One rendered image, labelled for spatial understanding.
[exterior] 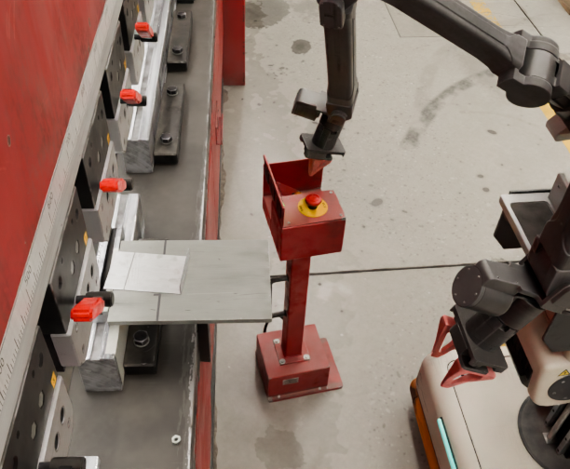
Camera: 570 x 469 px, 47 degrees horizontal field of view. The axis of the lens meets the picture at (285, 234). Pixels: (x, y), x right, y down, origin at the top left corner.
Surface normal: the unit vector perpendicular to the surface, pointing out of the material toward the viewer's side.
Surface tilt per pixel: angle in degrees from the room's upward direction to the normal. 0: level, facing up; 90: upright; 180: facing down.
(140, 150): 90
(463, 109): 0
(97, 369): 90
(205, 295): 0
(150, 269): 0
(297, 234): 90
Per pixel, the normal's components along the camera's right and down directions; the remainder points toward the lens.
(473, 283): -0.87, -0.27
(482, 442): 0.04, -0.70
